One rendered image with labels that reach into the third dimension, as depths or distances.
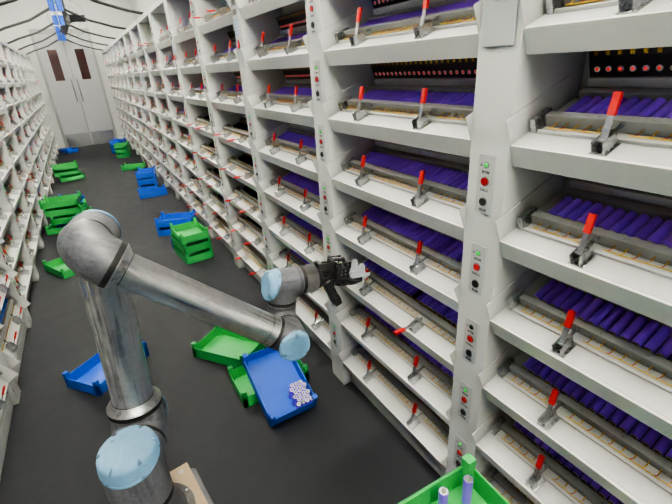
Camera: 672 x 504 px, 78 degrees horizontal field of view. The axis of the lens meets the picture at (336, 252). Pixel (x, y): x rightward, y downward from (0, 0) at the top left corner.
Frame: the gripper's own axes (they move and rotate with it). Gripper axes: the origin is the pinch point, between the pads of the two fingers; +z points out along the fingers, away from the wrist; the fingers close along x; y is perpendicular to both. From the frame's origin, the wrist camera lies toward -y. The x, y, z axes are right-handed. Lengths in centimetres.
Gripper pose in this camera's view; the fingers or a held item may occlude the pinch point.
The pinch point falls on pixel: (365, 274)
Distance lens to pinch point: 144.0
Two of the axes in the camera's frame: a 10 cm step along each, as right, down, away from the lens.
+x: -5.1, -3.3, 8.0
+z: 8.6, -1.2, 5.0
